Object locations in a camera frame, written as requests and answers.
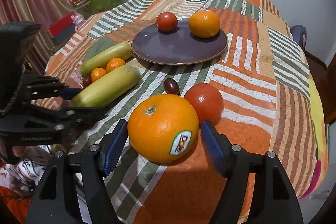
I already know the dark grape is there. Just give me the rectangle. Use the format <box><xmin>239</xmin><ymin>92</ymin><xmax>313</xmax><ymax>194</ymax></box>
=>
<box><xmin>82</xmin><ymin>76</ymin><xmax>92</xmax><ymax>88</ymax></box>
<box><xmin>163</xmin><ymin>78</ymin><xmax>180</xmax><ymax>95</ymax></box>

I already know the small tangerine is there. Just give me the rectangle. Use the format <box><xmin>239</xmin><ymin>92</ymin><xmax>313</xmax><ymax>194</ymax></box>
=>
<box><xmin>91</xmin><ymin>68</ymin><xmax>107</xmax><ymax>83</ymax></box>
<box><xmin>106</xmin><ymin>57</ymin><xmax>126</xmax><ymax>73</ymax></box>

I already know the yellow-green cucumber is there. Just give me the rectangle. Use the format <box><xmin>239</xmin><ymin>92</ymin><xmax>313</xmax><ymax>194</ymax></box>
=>
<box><xmin>70</xmin><ymin>65</ymin><xmax>141</xmax><ymax>107</ymax></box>
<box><xmin>80</xmin><ymin>40</ymin><xmax>133</xmax><ymax>77</ymax></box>

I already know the large orange with sticker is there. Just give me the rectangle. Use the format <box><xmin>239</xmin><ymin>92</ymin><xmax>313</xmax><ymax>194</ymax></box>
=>
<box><xmin>127</xmin><ymin>94</ymin><xmax>199</xmax><ymax>164</ymax></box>

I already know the red tomato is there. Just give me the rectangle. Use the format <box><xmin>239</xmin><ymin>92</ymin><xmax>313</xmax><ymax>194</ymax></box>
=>
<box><xmin>156</xmin><ymin>12</ymin><xmax>178</xmax><ymax>32</ymax></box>
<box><xmin>184</xmin><ymin>83</ymin><xmax>224</xmax><ymax>124</ymax></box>

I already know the red box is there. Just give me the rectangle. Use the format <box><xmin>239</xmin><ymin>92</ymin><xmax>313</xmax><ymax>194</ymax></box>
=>
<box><xmin>48</xmin><ymin>11</ymin><xmax>75</xmax><ymax>38</ymax></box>

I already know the pink rabbit figurine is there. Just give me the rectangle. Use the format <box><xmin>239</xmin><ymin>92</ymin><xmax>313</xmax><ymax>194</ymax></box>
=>
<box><xmin>71</xmin><ymin>12</ymin><xmax>85</xmax><ymax>31</ymax></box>

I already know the purple round plate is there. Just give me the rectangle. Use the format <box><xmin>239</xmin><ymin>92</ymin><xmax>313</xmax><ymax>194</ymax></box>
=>
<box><xmin>131</xmin><ymin>18</ymin><xmax>228</xmax><ymax>65</ymax></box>

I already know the striped patchwork blanket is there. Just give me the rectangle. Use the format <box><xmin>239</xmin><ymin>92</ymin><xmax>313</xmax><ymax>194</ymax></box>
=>
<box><xmin>47</xmin><ymin>0</ymin><xmax>328</xmax><ymax>223</ymax></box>

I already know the red tomato on plate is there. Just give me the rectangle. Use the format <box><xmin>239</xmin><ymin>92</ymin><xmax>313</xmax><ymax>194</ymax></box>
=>
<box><xmin>156</xmin><ymin>12</ymin><xmax>178</xmax><ymax>32</ymax></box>

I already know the orange on plate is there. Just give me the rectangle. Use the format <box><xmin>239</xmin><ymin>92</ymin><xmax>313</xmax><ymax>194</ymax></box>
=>
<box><xmin>188</xmin><ymin>11</ymin><xmax>221</xmax><ymax>38</ymax></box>

